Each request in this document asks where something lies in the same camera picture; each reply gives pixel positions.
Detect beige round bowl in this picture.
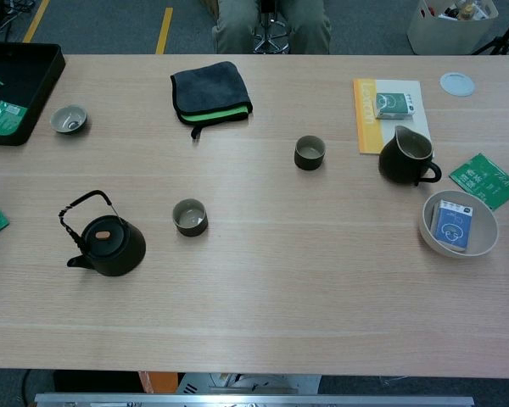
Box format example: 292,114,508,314
418,189,500,259

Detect orange part under table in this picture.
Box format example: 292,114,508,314
137,371,179,395

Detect black tripod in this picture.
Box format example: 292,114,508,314
470,0,509,56

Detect aluminium rail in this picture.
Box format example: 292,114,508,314
33,393,475,407

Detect chrome stool base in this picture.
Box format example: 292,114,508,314
250,0,290,55

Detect grey green microfibre cloth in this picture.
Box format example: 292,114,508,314
170,60,254,140

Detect seated person legs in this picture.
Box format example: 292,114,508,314
211,0,333,55

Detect teal card box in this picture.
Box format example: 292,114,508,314
374,92,417,120

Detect beige flared tea bowl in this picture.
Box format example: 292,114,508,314
49,104,89,136

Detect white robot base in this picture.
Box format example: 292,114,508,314
176,372,322,395

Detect yellow white Lexicon booklet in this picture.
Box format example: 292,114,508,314
352,77,434,156

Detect black ceramic pitcher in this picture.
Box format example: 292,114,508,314
378,125,443,187

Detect green tea packet white label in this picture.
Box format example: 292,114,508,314
0,100,29,137

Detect black rectangular tray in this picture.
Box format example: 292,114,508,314
0,41,67,147

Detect black teapot with bail handle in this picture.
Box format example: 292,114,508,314
58,189,148,277

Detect blue card box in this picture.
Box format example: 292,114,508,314
430,199,476,254

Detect dark cylindrical tea cup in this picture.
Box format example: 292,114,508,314
294,135,327,172
171,198,209,237

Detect white storage bin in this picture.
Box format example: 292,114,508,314
406,0,500,55

